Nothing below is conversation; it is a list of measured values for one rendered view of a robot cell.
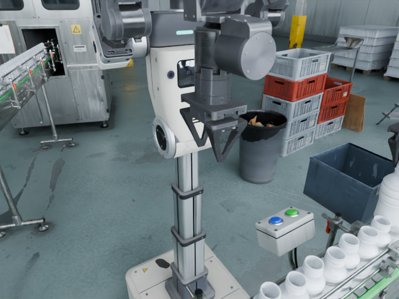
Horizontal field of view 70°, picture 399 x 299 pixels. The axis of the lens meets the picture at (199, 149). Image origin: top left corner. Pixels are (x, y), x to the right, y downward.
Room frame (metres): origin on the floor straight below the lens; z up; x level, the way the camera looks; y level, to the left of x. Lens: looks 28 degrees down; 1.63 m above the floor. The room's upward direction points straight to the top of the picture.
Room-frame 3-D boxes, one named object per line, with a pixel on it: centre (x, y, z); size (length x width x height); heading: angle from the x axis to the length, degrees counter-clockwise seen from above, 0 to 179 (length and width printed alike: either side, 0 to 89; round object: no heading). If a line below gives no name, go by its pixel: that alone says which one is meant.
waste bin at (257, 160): (2.50, -0.59, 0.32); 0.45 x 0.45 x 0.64
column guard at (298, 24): (10.51, -3.34, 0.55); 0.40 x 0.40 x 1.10; 32
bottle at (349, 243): (0.46, -0.33, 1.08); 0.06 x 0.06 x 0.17
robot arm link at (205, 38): (0.44, -0.02, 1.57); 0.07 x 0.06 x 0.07; 32
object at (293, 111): (3.20, -1.08, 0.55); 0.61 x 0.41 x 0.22; 129
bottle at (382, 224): (0.52, -0.44, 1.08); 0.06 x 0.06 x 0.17
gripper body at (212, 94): (0.44, -0.02, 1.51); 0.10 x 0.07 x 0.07; 32
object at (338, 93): (3.65, -1.63, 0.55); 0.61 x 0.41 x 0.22; 124
